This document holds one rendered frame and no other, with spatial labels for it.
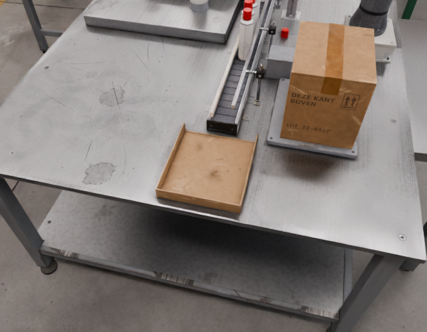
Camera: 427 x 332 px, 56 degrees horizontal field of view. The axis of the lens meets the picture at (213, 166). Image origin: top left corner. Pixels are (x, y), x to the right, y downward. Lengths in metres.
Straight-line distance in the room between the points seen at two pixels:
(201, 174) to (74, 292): 1.04
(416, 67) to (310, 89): 0.75
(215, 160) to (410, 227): 0.62
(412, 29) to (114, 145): 1.47
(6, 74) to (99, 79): 1.80
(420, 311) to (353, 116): 1.14
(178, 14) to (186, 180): 0.95
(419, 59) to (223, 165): 1.03
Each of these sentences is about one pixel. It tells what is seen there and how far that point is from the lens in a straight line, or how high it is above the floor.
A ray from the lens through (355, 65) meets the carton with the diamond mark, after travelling 1.28.
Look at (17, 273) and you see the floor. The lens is 2.23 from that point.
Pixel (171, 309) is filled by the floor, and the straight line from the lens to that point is 1.95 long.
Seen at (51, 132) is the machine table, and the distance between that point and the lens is 1.52.
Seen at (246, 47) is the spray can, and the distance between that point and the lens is 1.62.
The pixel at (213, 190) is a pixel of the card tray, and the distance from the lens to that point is 1.23.
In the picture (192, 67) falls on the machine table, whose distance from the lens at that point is 1.70.
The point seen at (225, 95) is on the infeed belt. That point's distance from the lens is 1.48.
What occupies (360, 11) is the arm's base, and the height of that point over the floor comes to 1.00.
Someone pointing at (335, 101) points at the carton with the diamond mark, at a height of 1.04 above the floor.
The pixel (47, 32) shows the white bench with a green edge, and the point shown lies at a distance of 3.43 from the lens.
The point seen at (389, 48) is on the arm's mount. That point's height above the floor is 0.90.
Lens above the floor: 1.81
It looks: 49 degrees down
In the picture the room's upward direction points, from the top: straight up
